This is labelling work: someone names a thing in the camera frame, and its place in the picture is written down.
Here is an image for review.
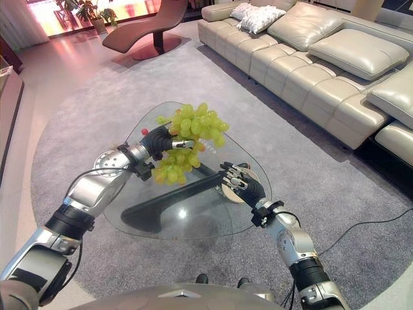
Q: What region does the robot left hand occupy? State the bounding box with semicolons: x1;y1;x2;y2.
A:
141;125;196;161

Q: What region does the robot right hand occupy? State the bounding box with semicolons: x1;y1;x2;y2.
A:
219;161;267;208

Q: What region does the green grape bunch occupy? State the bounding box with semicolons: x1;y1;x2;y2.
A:
151;102;231;187

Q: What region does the round light plate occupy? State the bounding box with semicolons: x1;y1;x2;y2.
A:
216;163;261;205

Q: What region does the grey rug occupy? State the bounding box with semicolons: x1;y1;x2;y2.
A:
30;37;413;302

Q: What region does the glass coffee table black base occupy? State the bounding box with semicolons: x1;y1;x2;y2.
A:
102;101;273;242

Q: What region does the brown lounge chair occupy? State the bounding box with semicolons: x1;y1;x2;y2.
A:
102;0;188;61

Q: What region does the beige leather sofa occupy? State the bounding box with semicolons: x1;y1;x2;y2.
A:
197;0;413;169

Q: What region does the robot silver torso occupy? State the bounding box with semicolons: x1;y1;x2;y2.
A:
64;282;285;310

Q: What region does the potted green plant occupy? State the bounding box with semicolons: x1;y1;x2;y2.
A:
76;0;119;35

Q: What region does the light side cabinet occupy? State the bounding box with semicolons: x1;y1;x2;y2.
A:
0;54;26;182

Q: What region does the white fluffy pillow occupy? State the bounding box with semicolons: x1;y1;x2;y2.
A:
229;3;288;35

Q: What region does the beige leather cushion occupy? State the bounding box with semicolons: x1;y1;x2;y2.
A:
308;28;410;82
267;2;346;53
366;61;413;121

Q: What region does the sheer curtain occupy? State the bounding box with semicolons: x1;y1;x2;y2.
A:
0;0;50;50

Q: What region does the black floor cable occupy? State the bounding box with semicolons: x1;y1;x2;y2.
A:
317;208;413;256

